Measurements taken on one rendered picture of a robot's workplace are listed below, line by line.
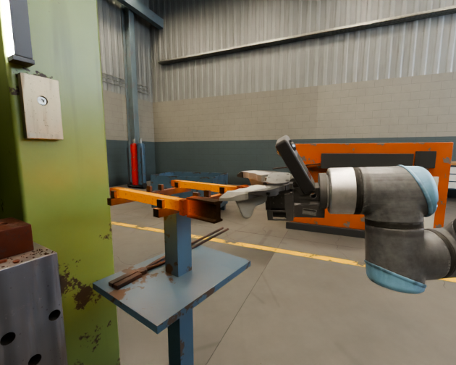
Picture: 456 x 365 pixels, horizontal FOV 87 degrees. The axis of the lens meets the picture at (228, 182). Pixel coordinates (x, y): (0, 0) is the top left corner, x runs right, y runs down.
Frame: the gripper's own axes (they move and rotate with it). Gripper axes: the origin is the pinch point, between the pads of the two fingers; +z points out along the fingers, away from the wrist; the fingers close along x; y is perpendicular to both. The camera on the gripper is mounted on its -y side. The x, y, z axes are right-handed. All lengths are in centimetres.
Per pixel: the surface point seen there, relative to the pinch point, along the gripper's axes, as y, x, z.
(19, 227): 5.0, -14.1, 46.7
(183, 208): 3.8, -5.3, 9.0
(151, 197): 3.6, 0.1, 20.3
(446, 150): 65, 285, -177
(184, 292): 31.0, -1.7, 15.6
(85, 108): -20, 19, 52
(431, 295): 148, 141, -114
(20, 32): -39, 6, 52
